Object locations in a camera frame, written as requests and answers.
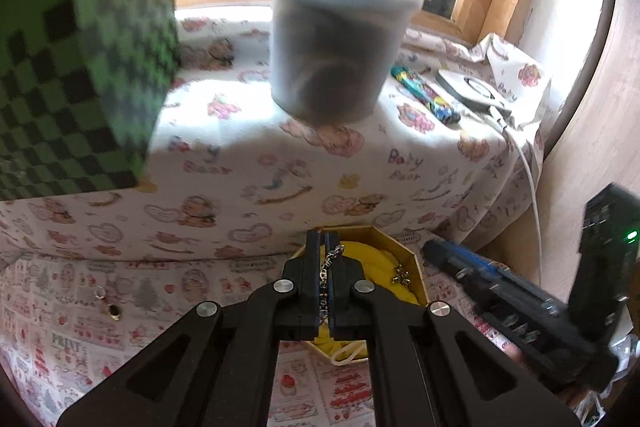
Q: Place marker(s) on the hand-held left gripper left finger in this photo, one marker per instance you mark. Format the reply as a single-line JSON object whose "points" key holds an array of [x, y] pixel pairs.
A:
{"points": [[312, 267]]}

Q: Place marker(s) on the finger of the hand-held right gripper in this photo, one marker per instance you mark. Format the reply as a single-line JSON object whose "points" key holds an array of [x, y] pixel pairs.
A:
{"points": [[480, 272]]}

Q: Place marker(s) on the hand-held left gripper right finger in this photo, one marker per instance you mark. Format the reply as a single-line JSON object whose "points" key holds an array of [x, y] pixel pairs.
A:
{"points": [[345, 297]]}

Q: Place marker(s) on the yellow octagonal box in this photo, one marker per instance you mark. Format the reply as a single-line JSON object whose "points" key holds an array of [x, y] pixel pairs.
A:
{"points": [[417, 272]]}

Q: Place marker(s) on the yellow cloth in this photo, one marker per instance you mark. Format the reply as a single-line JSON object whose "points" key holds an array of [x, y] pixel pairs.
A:
{"points": [[380, 262]]}

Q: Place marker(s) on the wooden cabinet panel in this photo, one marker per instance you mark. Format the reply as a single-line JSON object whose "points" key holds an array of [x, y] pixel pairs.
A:
{"points": [[590, 132]]}

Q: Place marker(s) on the colourful pen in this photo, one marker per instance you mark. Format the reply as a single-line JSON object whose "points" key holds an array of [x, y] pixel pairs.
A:
{"points": [[425, 92]]}

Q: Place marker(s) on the clear plastic tub dark contents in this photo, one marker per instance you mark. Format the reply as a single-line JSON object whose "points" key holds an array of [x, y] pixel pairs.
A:
{"points": [[330, 57]]}

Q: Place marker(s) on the green checkered tissue box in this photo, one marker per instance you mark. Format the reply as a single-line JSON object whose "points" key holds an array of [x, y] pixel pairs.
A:
{"points": [[75, 82]]}

